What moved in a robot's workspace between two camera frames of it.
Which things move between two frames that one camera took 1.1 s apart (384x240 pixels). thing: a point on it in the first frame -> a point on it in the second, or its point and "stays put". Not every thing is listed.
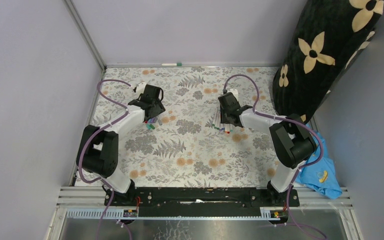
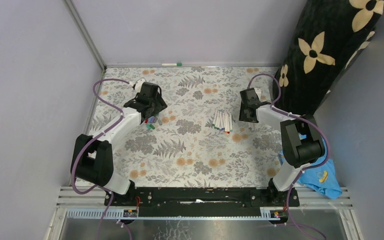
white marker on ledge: (177, 64) stays put
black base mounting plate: (206, 202) stays put
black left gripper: (159, 109) stays put
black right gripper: (223, 119) -> (242, 117)
